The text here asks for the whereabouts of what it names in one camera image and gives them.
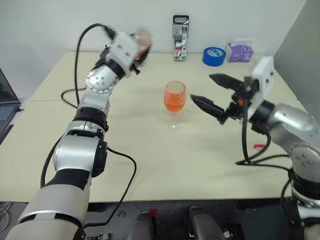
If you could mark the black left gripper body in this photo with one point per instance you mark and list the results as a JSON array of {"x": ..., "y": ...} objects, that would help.
[{"x": 137, "y": 65}]

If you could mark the blue tape roll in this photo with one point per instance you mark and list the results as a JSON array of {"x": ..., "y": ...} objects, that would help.
[{"x": 213, "y": 57}]

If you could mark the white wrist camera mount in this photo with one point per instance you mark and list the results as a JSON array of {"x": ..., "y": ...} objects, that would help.
[
  {"x": 262, "y": 80},
  {"x": 123, "y": 50}
]

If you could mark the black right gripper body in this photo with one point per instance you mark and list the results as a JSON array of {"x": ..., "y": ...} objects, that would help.
[{"x": 243, "y": 100}]

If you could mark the dark laptop computer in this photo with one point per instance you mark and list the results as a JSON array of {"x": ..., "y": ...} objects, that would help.
[{"x": 6, "y": 107}]

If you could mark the small red block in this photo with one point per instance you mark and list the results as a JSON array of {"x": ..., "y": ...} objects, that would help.
[{"x": 153, "y": 213}]

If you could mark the clear wine glass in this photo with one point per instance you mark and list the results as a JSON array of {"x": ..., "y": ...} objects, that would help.
[{"x": 175, "y": 100}]

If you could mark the marker pen set case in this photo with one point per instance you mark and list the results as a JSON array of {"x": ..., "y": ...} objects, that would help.
[{"x": 180, "y": 47}]

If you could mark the small red plastic piece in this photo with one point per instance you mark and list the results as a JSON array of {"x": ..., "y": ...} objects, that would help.
[{"x": 259, "y": 145}]

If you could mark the purple tissue box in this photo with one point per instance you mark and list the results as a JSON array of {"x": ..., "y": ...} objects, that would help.
[{"x": 240, "y": 52}]

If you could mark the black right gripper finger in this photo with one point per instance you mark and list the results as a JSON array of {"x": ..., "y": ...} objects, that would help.
[
  {"x": 227, "y": 81},
  {"x": 207, "y": 105}
]

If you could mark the dark rounded shape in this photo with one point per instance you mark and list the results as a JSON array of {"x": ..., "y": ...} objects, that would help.
[
  {"x": 141, "y": 227},
  {"x": 202, "y": 225}
]

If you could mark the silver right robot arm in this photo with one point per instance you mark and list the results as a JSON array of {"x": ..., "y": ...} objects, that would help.
[{"x": 295, "y": 120}]

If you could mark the grey partition panel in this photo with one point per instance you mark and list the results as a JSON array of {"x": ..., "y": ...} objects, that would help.
[{"x": 300, "y": 37}]

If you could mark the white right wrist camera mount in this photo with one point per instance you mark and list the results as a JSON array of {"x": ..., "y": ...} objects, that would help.
[{"x": 262, "y": 80}]

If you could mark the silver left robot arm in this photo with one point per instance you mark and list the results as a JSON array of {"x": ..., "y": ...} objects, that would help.
[{"x": 75, "y": 155}]

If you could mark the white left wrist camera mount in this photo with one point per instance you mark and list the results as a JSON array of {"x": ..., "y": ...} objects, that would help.
[{"x": 123, "y": 50}]

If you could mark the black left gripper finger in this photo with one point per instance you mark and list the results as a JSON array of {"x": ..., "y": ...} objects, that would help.
[{"x": 146, "y": 52}]

